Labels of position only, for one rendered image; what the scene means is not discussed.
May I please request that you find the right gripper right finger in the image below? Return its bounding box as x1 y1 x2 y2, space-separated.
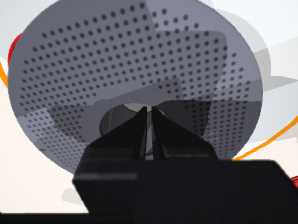
151 106 218 160

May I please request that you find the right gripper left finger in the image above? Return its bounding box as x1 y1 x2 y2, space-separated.
80 106 147 161

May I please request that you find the orange painted ring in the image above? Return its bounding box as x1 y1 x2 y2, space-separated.
0 64 298 159

